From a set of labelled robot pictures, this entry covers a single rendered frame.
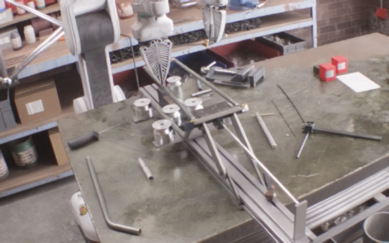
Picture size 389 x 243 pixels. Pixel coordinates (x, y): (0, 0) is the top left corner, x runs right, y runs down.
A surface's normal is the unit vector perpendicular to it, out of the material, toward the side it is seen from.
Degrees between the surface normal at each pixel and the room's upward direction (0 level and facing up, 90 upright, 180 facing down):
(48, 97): 91
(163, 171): 0
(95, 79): 98
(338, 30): 90
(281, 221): 0
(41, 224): 0
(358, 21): 90
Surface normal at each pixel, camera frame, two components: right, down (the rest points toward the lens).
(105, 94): 0.49, 0.49
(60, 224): -0.11, -0.87
